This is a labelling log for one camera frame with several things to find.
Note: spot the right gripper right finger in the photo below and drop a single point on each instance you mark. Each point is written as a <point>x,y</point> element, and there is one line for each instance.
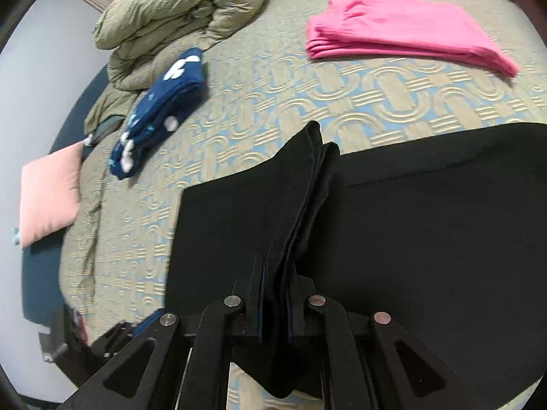
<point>301,318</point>

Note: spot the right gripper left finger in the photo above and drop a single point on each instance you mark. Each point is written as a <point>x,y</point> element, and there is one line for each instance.
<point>250,289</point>

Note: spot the black pants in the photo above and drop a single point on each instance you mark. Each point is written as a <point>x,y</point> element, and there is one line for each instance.
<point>446,233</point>

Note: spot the patterned green bedspread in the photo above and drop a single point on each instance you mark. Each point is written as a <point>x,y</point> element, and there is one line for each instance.
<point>261,90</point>

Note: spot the navy blue patterned garment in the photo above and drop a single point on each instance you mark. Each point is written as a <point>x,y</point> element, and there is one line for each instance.
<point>170,100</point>

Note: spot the pink pillow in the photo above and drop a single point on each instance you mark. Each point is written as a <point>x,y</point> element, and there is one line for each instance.
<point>50,197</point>

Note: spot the folded pink garment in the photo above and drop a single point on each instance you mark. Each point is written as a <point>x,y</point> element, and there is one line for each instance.
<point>404,28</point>

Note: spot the olive green rolled duvet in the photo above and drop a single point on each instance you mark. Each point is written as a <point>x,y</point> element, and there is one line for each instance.
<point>145,37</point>

